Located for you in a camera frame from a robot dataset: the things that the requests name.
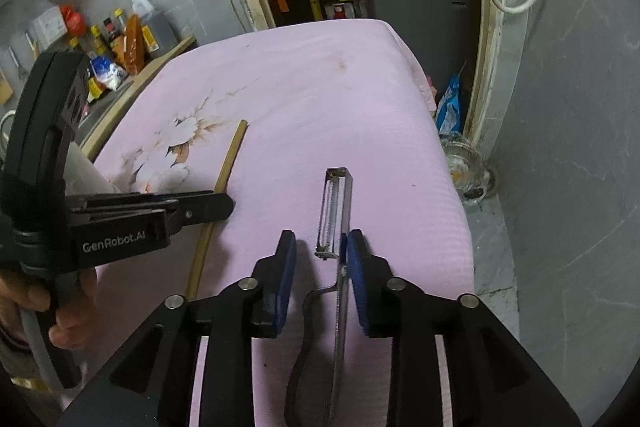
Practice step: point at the white cup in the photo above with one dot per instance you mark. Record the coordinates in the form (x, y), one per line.
(85, 174)

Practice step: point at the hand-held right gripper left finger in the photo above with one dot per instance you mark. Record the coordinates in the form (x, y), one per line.
(285, 277)

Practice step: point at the glass jar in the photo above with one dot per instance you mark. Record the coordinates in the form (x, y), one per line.
(467, 167)

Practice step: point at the person's left hand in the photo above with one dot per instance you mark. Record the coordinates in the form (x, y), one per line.
(80, 302)

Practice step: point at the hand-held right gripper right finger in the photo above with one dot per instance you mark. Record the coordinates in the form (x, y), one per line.
(356, 277)

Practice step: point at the wooden chopstick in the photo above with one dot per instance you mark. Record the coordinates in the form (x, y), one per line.
(230, 157)

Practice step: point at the small bottle yellow cap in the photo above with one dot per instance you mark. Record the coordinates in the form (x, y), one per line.
(120, 18)

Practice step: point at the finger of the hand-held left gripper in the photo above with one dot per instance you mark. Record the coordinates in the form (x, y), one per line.
(205, 206)

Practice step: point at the dark bottle red cap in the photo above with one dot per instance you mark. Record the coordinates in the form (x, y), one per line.
(112, 34)

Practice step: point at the red and white can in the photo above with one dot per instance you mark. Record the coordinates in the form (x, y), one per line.
(342, 11)

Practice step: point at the orange bag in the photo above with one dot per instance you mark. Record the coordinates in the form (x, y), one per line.
(134, 47)

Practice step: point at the large dark jug white cap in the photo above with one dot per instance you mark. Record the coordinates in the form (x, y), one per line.
(160, 27)

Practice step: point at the pink floral tablecloth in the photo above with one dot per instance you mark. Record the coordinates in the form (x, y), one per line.
(325, 107)

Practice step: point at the yellow sauce bottle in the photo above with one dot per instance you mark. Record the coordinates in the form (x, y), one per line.
(98, 39)

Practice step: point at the blue and white packet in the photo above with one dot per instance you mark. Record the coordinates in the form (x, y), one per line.
(107, 72)

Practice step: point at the yellow tool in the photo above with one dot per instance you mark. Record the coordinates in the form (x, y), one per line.
(315, 2)

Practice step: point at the blue plastic packet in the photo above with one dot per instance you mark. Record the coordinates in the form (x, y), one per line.
(450, 107)

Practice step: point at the red bag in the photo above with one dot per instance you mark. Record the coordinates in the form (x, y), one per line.
(72, 19)

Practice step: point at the grey cabinet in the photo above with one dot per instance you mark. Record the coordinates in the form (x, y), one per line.
(415, 7)

